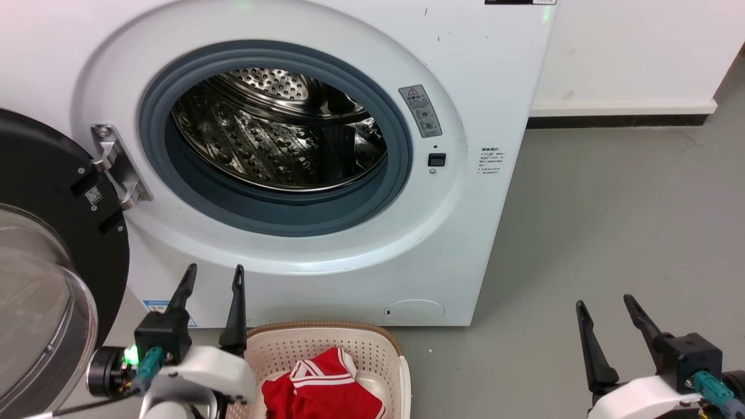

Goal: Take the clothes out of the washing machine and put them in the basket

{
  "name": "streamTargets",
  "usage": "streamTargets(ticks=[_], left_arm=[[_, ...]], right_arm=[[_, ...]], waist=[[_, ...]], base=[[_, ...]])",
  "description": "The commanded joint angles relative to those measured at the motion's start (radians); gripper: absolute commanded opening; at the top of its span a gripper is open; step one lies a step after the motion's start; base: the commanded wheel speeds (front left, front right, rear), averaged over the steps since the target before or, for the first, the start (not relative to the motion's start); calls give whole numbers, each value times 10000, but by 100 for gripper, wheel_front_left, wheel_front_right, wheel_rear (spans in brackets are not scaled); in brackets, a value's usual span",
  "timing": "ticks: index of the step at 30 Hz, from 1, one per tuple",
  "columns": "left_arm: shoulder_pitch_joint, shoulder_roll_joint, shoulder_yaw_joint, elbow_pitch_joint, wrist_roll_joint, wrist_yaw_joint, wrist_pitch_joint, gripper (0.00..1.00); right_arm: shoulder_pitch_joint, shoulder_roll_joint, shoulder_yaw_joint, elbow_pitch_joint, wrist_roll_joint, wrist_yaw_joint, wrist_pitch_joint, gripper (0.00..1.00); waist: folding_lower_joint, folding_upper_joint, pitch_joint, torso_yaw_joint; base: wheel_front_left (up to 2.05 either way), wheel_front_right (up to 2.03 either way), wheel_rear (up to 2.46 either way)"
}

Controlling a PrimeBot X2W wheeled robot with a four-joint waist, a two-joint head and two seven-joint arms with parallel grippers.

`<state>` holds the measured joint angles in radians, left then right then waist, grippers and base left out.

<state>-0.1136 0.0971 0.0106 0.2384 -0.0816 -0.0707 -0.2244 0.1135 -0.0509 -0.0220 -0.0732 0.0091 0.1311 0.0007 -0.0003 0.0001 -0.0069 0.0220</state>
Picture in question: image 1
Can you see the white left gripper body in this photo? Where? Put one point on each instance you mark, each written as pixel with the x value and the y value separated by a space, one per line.
pixel 215 372

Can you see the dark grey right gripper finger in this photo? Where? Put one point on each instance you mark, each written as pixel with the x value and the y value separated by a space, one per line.
pixel 596 355
pixel 640 317

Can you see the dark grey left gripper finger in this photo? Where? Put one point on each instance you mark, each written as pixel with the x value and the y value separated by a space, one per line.
pixel 236 320
pixel 184 288

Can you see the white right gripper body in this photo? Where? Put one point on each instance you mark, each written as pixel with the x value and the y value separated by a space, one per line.
pixel 634 401

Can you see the red and white garment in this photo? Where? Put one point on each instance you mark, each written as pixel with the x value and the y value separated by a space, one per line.
pixel 314 401

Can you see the cream perforated laundry basket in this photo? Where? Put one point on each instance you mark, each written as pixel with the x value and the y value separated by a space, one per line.
pixel 372 355

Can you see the stainless steel washing machine drum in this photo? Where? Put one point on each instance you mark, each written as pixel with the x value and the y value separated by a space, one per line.
pixel 262 134

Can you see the washing machine door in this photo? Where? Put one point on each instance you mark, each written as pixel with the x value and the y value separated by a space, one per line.
pixel 35 163

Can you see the blue energy sticker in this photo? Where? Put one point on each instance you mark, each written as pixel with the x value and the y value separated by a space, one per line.
pixel 154 305

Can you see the grey rubber door gasket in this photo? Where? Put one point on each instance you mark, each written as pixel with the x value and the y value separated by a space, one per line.
pixel 279 212

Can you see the white code sticker on door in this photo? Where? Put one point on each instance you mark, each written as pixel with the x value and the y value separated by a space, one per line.
pixel 94 195

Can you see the metal door hinge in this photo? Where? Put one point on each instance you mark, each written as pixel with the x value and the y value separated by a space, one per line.
pixel 116 163

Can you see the white front-load washing machine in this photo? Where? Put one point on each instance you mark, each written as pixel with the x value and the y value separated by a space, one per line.
pixel 465 244

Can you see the round white filter cover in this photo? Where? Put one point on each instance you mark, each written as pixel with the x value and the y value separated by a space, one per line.
pixel 414 312

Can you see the white and black baseboard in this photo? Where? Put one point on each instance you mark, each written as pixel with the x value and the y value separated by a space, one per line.
pixel 623 109

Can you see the printed text label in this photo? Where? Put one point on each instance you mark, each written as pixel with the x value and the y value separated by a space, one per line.
pixel 492 160

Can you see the black door latch slot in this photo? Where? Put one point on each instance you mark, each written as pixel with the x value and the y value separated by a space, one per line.
pixel 437 159

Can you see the grey warning sticker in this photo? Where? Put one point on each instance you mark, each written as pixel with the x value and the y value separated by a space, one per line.
pixel 420 110

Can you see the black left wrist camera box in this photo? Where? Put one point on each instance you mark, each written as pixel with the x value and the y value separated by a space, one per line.
pixel 163 337

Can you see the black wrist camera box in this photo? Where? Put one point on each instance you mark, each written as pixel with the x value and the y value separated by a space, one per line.
pixel 689 355
pixel 163 337

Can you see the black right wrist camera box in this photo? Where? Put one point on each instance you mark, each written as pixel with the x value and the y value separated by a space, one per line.
pixel 689 355

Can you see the left teal camera connector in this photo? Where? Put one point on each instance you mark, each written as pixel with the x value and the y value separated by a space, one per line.
pixel 148 366

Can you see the teal camera connector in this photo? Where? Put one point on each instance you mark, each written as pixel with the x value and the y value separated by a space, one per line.
pixel 148 366
pixel 713 387

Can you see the right teal camera connector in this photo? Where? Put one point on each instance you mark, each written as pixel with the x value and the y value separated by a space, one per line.
pixel 713 387

